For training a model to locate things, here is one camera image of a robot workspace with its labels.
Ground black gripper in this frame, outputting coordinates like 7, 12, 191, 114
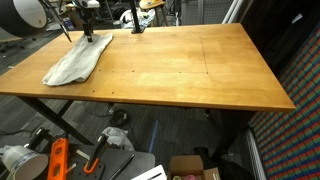
77, 6, 98, 44

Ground white woven towel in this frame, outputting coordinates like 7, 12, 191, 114
42, 32, 114, 87

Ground brown cardboard box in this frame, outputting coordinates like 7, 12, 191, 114
64, 8, 84, 30

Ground round wooden stool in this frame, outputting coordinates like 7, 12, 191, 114
138, 0, 168, 27

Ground white crumpled cloth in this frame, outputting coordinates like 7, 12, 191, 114
101, 126, 136, 152

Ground orange black bar clamp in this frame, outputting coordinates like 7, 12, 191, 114
83, 133, 109, 175

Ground blue stick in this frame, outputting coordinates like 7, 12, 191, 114
148, 119, 160, 154

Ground dark grey side table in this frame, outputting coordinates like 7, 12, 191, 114
33, 143, 157, 180

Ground black pen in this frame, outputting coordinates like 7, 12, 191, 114
108, 153, 136, 180

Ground white paper cup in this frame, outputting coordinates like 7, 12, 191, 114
1, 144, 50, 180

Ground white pipes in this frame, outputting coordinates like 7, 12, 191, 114
221, 0, 249, 24

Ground white paper sheet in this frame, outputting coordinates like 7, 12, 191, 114
130, 164, 168, 180

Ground open cardboard box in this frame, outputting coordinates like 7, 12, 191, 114
167, 154, 222, 180

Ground white ribbed strip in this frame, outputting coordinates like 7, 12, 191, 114
246, 128, 268, 180

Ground multicoloured patterned partition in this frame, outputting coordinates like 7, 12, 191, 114
248, 28, 320, 180

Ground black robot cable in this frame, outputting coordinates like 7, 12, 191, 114
39, 0, 73, 43

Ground black camera stand pole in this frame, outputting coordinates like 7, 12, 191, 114
129, 0, 146, 35

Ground black coiled cable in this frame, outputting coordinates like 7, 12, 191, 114
109, 108, 129, 128

